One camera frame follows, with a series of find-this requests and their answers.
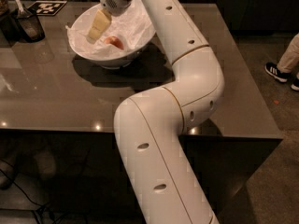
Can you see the dark container with scoop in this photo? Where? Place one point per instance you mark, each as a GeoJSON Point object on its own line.
{"type": "Point", "coordinates": [28, 23]}

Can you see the black white fiducial marker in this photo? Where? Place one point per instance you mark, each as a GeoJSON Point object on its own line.
{"type": "Point", "coordinates": [47, 8]}

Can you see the white paper liner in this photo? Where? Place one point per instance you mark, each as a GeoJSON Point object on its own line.
{"type": "Point", "coordinates": [134, 28]}

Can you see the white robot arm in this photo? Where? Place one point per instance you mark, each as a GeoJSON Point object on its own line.
{"type": "Point", "coordinates": [148, 124]}

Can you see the white bowl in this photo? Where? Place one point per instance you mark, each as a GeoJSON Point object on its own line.
{"type": "Point", "coordinates": [118, 58]}

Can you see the black white sneaker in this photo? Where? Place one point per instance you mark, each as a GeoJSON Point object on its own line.
{"type": "Point", "coordinates": [272, 70]}
{"type": "Point", "coordinates": [295, 85]}

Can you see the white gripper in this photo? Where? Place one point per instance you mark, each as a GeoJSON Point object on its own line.
{"type": "Point", "coordinates": [112, 4]}

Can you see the person leg beige trousers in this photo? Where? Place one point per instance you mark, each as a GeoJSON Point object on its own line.
{"type": "Point", "coordinates": [290, 57]}

